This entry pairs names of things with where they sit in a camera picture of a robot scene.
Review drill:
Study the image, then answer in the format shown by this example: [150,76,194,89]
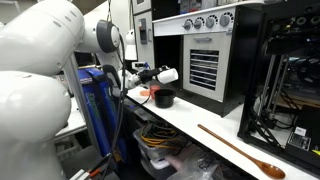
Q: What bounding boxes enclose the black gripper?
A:
[139,68,162,83]

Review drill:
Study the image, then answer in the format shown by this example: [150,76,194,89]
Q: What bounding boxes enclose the white cup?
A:
[157,68,179,84]

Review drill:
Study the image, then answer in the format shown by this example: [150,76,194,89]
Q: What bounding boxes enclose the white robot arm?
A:
[0,0,120,180]

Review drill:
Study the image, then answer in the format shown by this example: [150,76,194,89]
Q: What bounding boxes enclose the orange plastic cup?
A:
[149,85,160,99]

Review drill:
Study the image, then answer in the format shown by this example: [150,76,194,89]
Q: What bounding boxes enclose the black bowl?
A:
[154,89,175,108]

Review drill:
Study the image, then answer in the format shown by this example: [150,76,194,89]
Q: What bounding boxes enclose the orange round lid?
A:
[140,90,150,96]

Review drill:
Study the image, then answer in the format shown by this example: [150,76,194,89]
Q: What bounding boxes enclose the blue standing case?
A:
[78,68,118,156]

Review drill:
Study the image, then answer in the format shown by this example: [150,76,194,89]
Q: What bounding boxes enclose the clear plastic storage bin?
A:
[133,129,187,180]

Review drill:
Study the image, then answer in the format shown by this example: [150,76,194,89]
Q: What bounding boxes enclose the white toy kitchen stove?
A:
[131,0,264,117]

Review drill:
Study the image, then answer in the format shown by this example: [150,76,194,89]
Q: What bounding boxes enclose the clear plastic bag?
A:
[165,148,224,180]

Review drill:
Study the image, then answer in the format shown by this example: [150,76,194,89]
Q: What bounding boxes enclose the long wooden spoon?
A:
[198,124,286,179]

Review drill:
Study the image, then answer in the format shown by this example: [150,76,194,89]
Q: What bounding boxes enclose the yellow cable bundle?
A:
[139,121,188,149]

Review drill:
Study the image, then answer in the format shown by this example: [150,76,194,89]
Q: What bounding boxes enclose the black 3D printer frame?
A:
[238,0,320,176]

